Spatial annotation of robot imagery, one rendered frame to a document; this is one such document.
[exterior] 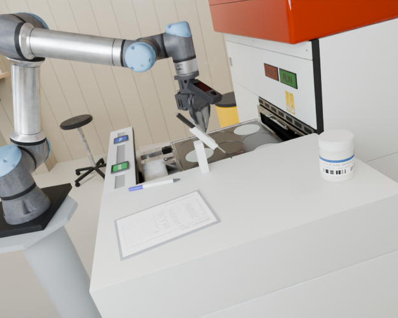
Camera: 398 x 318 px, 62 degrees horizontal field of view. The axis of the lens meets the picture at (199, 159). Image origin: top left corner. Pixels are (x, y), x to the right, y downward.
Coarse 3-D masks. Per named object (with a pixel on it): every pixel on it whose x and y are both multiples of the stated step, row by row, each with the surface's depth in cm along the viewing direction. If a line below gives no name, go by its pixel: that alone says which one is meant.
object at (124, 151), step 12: (120, 132) 136; (132, 132) 132; (120, 144) 123; (132, 144) 119; (108, 156) 114; (120, 156) 113; (132, 156) 109; (108, 168) 105; (132, 168) 101; (108, 180) 97; (120, 180) 96; (132, 180) 93; (108, 192) 90
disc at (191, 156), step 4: (204, 148) 117; (208, 148) 116; (192, 152) 117; (208, 152) 114; (212, 152) 113; (188, 156) 114; (192, 156) 114; (196, 156) 113; (208, 156) 111; (188, 160) 112; (192, 160) 111; (196, 160) 110
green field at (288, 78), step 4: (280, 72) 106; (284, 72) 103; (280, 76) 107; (284, 76) 104; (288, 76) 101; (292, 76) 98; (280, 80) 107; (284, 80) 104; (288, 80) 102; (292, 80) 99; (288, 84) 103; (292, 84) 99
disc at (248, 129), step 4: (248, 124) 129; (252, 124) 128; (236, 128) 128; (240, 128) 127; (244, 128) 126; (248, 128) 126; (252, 128) 125; (256, 128) 124; (236, 132) 124; (240, 132) 123; (244, 132) 123; (248, 132) 122; (252, 132) 121
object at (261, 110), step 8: (264, 112) 129; (272, 112) 123; (264, 120) 136; (272, 120) 123; (280, 120) 115; (272, 128) 128; (288, 128) 110; (296, 128) 106; (280, 136) 119; (296, 136) 105
